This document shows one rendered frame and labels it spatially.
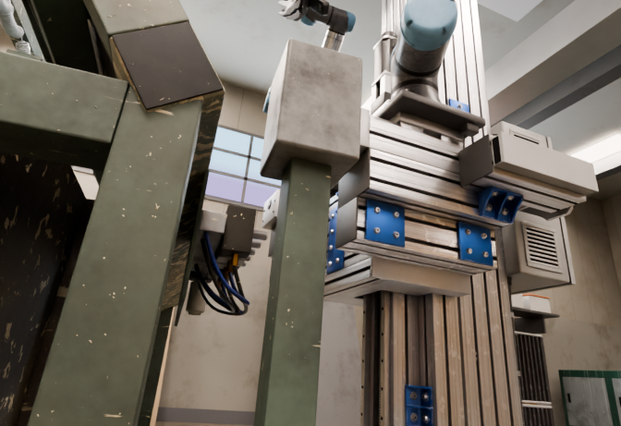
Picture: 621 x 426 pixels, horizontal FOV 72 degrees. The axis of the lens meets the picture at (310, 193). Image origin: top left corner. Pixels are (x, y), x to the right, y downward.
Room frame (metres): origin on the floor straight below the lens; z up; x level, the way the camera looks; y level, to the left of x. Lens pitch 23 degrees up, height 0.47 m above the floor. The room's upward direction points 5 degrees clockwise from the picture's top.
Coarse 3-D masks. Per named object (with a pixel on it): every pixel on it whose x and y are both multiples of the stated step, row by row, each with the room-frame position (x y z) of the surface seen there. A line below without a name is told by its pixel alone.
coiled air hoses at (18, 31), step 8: (0, 0) 1.52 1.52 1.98; (8, 0) 1.60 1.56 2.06; (0, 8) 1.56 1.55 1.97; (8, 8) 1.60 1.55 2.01; (0, 16) 1.63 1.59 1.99; (8, 16) 1.64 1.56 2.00; (8, 24) 1.67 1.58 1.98; (16, 24) 1.71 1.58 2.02; (8, 32) 1.73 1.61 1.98; (16, 32) 1.75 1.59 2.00; (16, 48) 1.90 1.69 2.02; (24, 48) 1.94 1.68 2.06
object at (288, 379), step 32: (288, 192) 0.52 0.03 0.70; (320, 192) 0.53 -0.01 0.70; (288, 224) 0.52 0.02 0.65; (320, 224) 0.53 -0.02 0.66; (288, 256) 0.52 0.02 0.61; (320, 256) 0.53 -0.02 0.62; (288, 288) 0.52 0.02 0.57; (320, 288) 0.54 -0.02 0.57; (288, 320) 0.53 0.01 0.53; (320, 320) 0.54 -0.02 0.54; (288, 352) 0.53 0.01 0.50; (320, 352) 0.54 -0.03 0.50; (288, 384) 0.53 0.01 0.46; (256, 416) 0.56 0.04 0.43; (288, 416) 0.53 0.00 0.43
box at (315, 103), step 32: (288, 64) 0.49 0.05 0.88; (320, 64) 0.50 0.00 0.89; (352, 64) 0.51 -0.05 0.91; (288, 96) 0.49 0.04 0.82; (320, 96) 0.50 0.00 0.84; (352, 96) 0.51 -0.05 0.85; (288, 128) 0.49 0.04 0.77; (320, 128) 0.50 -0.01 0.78; (352, 128) 0.51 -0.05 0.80; (288, 160) 0.53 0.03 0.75; (320, 160) 0.53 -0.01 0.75; (352, 160) 0.52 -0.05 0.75
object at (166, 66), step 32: (128, 32) 0.43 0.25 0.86; (160, 32) 0.43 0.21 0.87; (192, 32) 0.45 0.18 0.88; (128, 64) 0.43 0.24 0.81; (160, 64) 0.44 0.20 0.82; (192, 64) 0.45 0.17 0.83; (160, 96) 0.44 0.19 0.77; (192, 96) 0.45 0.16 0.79; (224, 96) 0.47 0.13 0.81; (192, 192) 0.79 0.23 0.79; (192, 224) 1.01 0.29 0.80
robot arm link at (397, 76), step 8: (392, 56) 0.86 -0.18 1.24; (392, 64) 0.85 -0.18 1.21; (392, 72) 0.85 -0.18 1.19; (400, 72) 0.82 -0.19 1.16; (408, 72) 0.80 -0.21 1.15; (416, 72) 0.79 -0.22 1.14; (424, 72) 0.79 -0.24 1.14; (432, 72) 0.80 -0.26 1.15; (392, 80) 0.86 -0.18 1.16; (400, 80) 0.83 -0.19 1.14; (432, 80) 0.82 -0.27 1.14; (392, 88) 0.86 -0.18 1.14
